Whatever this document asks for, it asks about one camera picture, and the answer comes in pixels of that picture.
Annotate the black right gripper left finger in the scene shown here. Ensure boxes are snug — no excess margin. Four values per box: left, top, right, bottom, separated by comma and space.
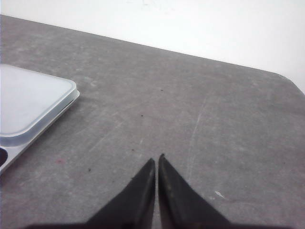
86, 159, 155, 229

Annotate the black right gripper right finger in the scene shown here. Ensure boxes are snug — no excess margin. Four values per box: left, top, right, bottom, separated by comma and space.
158, 154, 232, 229

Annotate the silver digital kitchen scale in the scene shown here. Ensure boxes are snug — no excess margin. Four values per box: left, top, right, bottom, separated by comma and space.
0, 64, 80, 173

